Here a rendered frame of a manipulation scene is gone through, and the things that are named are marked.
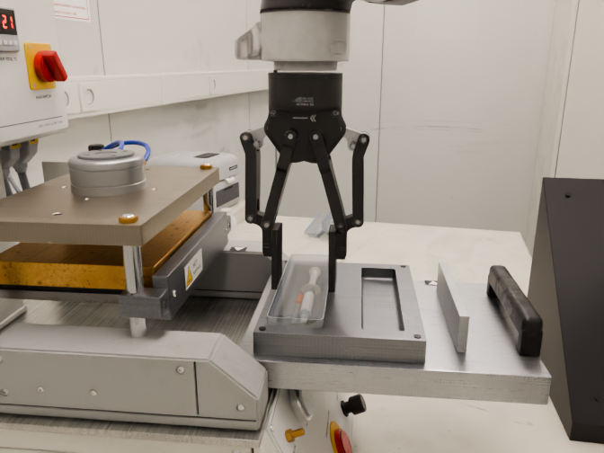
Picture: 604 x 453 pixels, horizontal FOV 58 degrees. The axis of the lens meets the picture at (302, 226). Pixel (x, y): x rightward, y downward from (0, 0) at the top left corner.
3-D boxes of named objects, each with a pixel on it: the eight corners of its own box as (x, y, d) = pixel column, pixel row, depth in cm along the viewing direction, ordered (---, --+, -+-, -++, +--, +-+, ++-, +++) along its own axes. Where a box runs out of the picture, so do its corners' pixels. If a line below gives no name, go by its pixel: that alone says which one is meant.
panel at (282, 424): (347, 580, 54) (264, 429, 49) (352, 400, 82) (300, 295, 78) (366, 575, 53) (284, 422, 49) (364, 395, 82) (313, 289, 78)
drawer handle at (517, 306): (519, 356, 53) (523, 318, 52) (485, 293, 67) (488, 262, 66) (540, 357, 53) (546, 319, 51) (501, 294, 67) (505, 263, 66)
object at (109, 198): (-98, 308, 52) (-129, 174, 48) (69, 218, 81) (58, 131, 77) (149, 321, 49) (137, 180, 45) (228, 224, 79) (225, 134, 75)
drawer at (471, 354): (235, 393, 53) (232, 321, 51) (270, 299, 74) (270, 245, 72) (546, 413, 50) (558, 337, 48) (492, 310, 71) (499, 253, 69)
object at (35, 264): (-9, 297, 54) (-25, 206, 51) (95, 232, 75) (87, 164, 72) (158, 306, 52) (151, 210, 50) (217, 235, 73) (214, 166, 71)
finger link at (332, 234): (330, 224, 60) (336, 224, 60) (330, 282, 62) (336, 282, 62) (328, 232, 58) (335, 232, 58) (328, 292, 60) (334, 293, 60)
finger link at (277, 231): (278, 230, 58) (270, 229, 58) (278, 290, 60) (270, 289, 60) (282, 222, 61) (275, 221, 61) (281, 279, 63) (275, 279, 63)
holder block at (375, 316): (253, 354, 53) (253, 331, 52) (281, 277, 72) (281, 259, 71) (425, 364, 51) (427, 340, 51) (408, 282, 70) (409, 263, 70)
